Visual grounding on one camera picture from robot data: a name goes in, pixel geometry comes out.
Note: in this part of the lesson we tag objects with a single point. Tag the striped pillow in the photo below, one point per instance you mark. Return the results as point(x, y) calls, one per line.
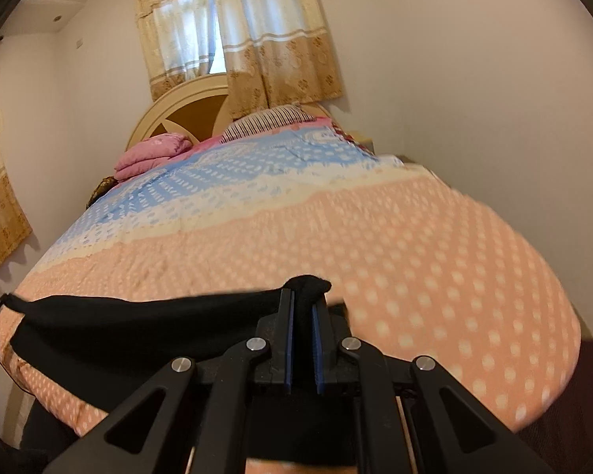
point(265, 120)

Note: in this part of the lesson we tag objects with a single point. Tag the beige curtain behind headboard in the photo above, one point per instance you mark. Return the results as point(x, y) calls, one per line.
point(275, 52)

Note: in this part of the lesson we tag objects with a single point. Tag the black pants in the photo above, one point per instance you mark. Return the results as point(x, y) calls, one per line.
point(101, 350)

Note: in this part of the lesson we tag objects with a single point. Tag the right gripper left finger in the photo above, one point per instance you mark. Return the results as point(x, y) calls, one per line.
point(276, 330)

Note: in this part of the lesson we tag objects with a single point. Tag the cream wooden headboard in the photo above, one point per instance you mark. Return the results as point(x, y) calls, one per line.
point(198, 109)

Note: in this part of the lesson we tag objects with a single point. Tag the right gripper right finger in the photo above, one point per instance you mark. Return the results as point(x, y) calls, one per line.
point(330, 327)

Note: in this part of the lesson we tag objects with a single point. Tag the brown patterned cloth bundle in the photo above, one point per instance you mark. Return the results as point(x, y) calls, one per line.
point(104, 186)

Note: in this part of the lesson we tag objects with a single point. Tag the polka dot bed cover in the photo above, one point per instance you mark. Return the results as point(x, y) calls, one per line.
point(422, 268)

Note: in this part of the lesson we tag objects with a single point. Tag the folded pink blanket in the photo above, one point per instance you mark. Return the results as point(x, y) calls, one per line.
point(150, 153)

